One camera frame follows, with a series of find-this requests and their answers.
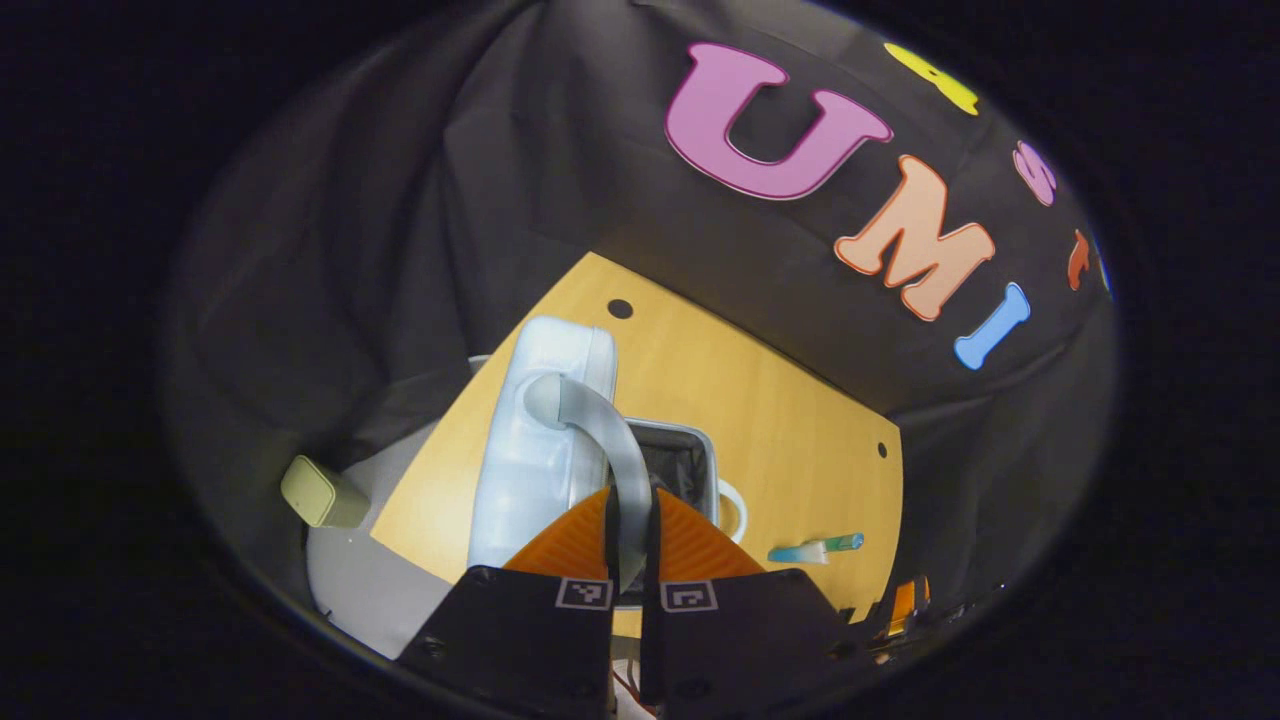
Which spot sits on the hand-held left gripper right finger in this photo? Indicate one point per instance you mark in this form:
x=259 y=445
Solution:
x=740 y=640

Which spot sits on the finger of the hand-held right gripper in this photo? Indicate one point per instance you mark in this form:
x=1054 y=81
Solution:
x=905 y=605

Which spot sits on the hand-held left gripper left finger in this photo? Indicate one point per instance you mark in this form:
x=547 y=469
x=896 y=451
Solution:
x=530 y=650

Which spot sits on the white blue skin care tube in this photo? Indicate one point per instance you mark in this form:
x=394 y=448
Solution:
x=797 y=553

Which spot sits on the pale green lidded bin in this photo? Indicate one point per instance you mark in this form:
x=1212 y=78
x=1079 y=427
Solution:
x=315 y=490

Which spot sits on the black backdrop cloth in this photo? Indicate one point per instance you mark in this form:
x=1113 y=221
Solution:
x=450 y=200

